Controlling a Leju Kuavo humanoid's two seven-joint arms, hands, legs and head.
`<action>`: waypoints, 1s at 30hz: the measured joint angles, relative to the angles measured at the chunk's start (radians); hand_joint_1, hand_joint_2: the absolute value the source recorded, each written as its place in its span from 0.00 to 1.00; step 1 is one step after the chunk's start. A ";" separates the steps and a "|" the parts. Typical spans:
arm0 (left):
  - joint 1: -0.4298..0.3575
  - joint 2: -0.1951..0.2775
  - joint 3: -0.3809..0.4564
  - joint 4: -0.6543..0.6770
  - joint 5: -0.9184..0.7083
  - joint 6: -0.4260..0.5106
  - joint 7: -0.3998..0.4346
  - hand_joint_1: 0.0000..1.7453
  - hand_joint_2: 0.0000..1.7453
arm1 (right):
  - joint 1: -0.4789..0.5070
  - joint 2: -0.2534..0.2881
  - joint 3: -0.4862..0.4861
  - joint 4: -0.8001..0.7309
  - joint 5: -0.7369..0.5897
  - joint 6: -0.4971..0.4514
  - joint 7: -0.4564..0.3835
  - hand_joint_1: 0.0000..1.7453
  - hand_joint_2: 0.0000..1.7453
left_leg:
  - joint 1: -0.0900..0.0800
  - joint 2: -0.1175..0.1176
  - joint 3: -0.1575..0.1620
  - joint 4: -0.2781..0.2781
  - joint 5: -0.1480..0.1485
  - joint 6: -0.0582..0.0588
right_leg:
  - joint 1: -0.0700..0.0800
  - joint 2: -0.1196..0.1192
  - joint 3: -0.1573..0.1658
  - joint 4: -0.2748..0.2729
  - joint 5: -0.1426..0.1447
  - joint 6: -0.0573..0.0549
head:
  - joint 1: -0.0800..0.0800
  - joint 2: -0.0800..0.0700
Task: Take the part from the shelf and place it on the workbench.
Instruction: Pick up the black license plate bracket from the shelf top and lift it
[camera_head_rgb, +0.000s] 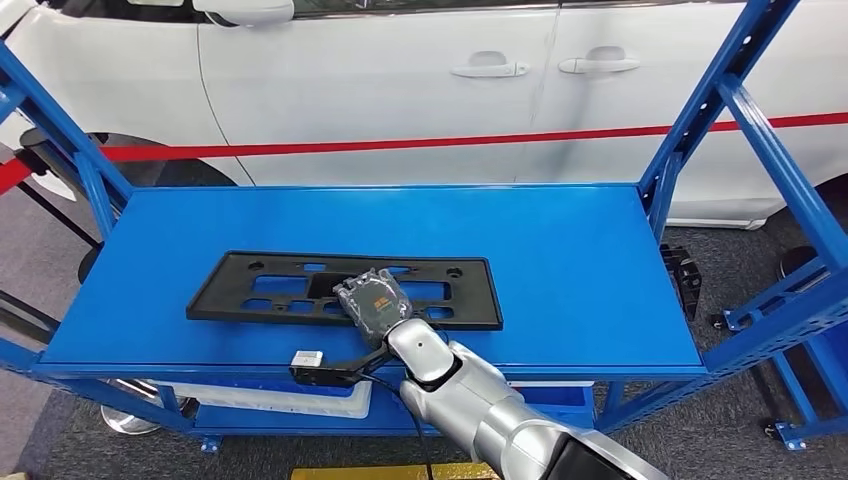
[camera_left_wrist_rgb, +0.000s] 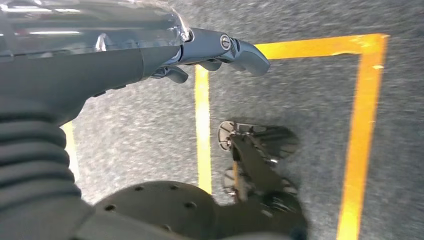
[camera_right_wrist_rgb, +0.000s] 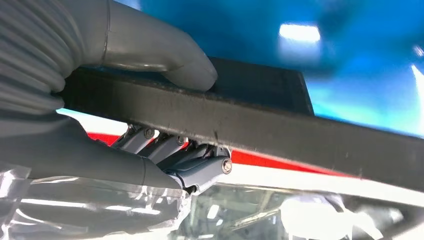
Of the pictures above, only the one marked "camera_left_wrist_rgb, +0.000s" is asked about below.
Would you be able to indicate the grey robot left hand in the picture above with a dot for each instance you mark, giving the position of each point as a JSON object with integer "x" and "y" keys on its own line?
{"x": 82, "y": 66}

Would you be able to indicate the robot dark perforated body shell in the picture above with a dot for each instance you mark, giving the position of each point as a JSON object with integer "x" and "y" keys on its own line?
{"x": 159, "y": 205}

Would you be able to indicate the yellow floor tape square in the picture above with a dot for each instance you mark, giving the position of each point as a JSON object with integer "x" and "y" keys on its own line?
{"x": 364, "y": 132}

